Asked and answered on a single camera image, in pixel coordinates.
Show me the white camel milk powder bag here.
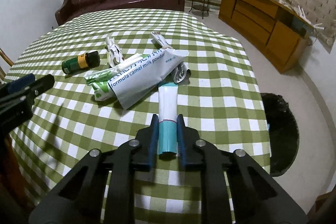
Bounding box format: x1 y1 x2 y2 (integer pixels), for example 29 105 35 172
107 48 190 110

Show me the black lined trash bin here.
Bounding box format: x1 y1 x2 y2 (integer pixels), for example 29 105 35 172
261 93 299 177

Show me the green white plastic wrapper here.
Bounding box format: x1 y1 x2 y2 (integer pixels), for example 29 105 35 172
84 54 137 102

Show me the silver wrapper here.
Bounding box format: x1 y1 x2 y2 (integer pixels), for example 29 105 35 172
105 36 124 68

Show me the wooden chair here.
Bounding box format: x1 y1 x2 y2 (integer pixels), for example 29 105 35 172
0 48 14 81

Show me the wooden sideboard cabinet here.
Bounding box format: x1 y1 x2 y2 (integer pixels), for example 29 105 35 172
219 0 313 74

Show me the green bottle yellow label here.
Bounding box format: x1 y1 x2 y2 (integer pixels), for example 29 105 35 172
62 51 100 75

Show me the silver foil packet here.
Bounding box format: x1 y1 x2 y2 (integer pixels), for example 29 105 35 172
150 31 191 85

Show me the white teal tube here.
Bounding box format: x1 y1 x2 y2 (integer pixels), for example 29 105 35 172
158 81 178 160

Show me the white wifi router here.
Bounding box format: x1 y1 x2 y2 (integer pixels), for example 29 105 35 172
297 5 325 30

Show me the green checkered tablecloth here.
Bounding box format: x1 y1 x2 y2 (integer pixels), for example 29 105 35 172
3 8 272 224

